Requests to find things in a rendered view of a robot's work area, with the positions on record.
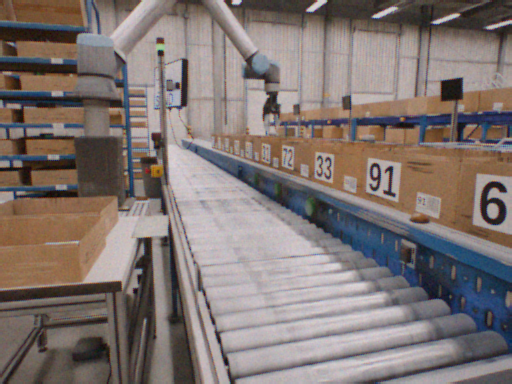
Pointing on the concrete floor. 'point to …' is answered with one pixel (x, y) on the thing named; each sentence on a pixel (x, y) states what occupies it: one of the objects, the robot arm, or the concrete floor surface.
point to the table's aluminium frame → (124, 369)
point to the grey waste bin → (150, 178)
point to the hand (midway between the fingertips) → (270, 128)
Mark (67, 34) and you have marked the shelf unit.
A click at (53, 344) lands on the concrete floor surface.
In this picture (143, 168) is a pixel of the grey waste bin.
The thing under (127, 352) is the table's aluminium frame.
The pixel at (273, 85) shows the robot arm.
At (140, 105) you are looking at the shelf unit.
